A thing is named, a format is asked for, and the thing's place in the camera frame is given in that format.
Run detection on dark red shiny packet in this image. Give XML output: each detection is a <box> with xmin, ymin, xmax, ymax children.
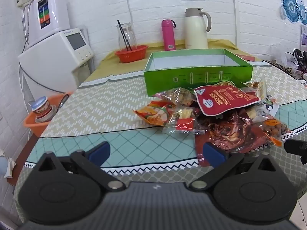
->
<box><xmin>195</xmin><ymin>109</ymin><xmax>268</xmax><ymax>167</ymax></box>

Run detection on pale yellow snack packet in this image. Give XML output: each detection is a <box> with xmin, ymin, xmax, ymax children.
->
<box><xmin>245</xmin><ymin>78</ymin><xmax>268</xmax><ymax>101</ymax></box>

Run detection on white wall cable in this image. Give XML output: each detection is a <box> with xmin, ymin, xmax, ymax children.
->
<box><xmin>126</xmin><ymin>0</ymin><xmax>133</xmax><ymax>24</ymax></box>
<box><xmin>230</xmin><ymin>0</ymin><xmax>238</xmax><ymax>46</ymax></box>

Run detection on orange printed snack packet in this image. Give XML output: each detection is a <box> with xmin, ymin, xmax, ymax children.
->
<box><xmin>133</xmin><ymin>101</ymin><xmax>177</xmax><ymax>126</ymax></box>

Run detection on clear plastic bag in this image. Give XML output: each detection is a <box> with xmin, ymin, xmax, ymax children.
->
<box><xmin>271</xmin><ymin>44</ymin><xmax>294</xmax><ymax>63</ymax></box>

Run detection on crumpled white tissue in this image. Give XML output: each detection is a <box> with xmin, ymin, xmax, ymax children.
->
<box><xmin>3</xmin><ymin>157</ymin><xmax>17</xmax><ymax>178</ymax></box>

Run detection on blue paper fan wall decoration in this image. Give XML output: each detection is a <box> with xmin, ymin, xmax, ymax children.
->
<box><xmin>280</xmin><ymin>0</ymin><xmax>307</xmax><ymax>25</ymax></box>

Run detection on leopard print cloth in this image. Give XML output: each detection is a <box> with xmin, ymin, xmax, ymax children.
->
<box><xmin>264</xmin><ymin>60</ymin><xmax>300</xmax><ymax>77</ymax></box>

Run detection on yellow cloth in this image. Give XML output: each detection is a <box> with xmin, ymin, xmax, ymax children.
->
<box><xmin>83</xmin><ymin>38</ymin><xmax>263</xmax><ymax>82</ymax></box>

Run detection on cream thermos jug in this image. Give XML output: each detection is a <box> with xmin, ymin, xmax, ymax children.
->
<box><xmin>184</xmin><ymin>8</ymin><xmax>212</xmax><ymax>50</ymax></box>

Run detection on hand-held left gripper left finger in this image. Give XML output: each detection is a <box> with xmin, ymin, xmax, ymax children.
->
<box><xmin>35</xmin><ymin>141</ymin><xmax>125</xmax><ymax>192</ymax></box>

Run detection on white blue printed packet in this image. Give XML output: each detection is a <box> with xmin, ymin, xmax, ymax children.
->
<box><xmin>261</xmin><ymin>96</ymin><xmax>280</xmax><ymax>116</ymax></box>

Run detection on glass carafe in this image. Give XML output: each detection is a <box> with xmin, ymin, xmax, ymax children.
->
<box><xmin>117</xmin><ymin>22</ymin><xmax>138</xmax><ymax>51</ymax></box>

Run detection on white water dispenser with screen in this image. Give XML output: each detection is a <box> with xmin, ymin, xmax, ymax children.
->
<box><xmin>18</xmin><ymin>28</ymin><xmax>94</xmax><ymax>94</ymax></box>

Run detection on clear packet with red label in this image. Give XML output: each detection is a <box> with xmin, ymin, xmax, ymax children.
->
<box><xmin>163</xmin><ymin>107</ymin><xmax>205</xmax><ymax>135</ymax></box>

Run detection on clear packet of brown nuts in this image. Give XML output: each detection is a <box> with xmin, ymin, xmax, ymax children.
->
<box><xmin>156</xmin><ymin>87</ymin><xmax>197</xmax><ymax>106</ymax></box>

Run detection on red plastic basket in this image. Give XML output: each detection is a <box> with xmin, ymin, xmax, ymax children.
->
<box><xmin>114</xmin><ymin>45</ymin><xmax>149</xmax><ymax>63</ymax></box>

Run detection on red envelope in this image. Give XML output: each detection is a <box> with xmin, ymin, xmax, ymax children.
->
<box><xmin>236</xmin><ymin>53</ymin><xmax>255</xmax><ymax>62</ymax></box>

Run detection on black straws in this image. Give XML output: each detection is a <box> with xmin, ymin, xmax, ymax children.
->
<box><xmin>117</xmin><ymin>20</ymin><xmax>132</xmax><ymax>51</ymax></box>

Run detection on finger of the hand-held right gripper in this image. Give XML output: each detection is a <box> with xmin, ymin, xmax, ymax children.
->
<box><xmin>284</xmin><ymin>138</ymin><xmax>307</xmax><ymax>165</ymax></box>

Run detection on red nut pouch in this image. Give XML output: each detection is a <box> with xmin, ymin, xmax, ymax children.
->
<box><xmin>194</xmin><ymin>81</ymin><xmax>261</xmax><ymax>117</ymax></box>

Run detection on ceramic jar with blue lid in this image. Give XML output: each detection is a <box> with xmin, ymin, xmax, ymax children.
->
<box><xmin>28</xmin><ymin>96</ymin><xmax>57</xmax><ymax>124</ymax></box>

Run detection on white water purifier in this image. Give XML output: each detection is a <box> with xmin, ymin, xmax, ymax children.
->
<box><xmin>21</xmin><ymin>0</ymin><xmax>70</xmax><ymax>46</ymax></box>

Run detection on black cables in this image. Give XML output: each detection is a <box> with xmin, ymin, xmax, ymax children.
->
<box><xmin>285</xmin><ymin>48</ymin><xmax>307</xmax><ymax>70</ymax></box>

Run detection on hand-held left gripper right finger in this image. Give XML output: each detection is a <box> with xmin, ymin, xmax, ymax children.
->
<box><xmin>189</xmin><ymin>142</ymin><xmax>277</xmax><ymax>192</ymax></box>

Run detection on pink thermos bottle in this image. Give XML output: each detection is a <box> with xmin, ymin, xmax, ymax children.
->
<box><xmin>161</xmin><ymin>19</ymin><xmax>176</xmax><ymax>51</ymax></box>

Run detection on green cardboard box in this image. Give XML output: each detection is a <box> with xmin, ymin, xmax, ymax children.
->
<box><xmin>143</xmin><ymin>48</ymin><xmax>254</xmax><ymax>97</ymax></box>

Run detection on orange packet of round nuts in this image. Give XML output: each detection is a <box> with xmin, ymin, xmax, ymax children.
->
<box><xmin>260</xmin><ymin>118</ymin><xmax>290</xmax><ymax>147</ymax></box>

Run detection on orange plastic basin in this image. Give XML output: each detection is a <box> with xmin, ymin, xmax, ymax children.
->
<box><xmin>23</xmin><ymin>91</ymin><xmax>72</xmax><ymax>137</ymax></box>

